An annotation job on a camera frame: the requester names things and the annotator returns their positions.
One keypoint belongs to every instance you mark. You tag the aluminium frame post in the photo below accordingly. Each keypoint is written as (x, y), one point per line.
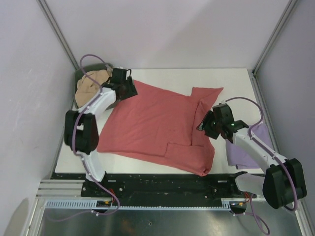
(282, 22)
(52, 21)

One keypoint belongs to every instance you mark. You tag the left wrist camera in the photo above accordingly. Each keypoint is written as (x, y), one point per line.
(119, 75)

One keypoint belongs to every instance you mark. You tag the beige t shirt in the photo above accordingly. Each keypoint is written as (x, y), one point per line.
(87, 89)

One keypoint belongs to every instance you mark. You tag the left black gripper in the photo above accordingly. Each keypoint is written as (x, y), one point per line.
(131, 91)

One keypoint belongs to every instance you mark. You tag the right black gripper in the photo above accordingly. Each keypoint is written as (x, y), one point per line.
(204, 124)

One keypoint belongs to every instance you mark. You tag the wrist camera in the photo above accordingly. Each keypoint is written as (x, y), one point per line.
(223, 113)
(119, 75)

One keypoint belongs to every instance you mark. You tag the left aluminium frame post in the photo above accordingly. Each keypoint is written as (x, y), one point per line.
(52, 21)

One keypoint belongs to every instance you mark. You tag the lilac folded t shirt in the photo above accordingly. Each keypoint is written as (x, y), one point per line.
(238, 157)

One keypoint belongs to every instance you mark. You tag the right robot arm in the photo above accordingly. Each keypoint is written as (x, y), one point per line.
(283, 181)

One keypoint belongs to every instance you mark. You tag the dark green plastic bin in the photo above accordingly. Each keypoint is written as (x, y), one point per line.
(79, 74)

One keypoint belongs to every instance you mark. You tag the right aluminium frame post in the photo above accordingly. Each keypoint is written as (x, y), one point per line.
(282, 22)

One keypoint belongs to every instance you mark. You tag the pink t shirt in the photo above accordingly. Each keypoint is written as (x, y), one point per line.
(160, 126)

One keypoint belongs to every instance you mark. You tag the grey slotted cable duct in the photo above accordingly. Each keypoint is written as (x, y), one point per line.
(223, 205)

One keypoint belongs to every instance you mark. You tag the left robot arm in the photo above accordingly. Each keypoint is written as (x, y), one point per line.
(81, 132)

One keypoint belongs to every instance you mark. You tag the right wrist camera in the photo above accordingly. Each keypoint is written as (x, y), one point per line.
(223, 113)

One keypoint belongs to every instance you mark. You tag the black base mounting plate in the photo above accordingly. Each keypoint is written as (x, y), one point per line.
(166, 189)

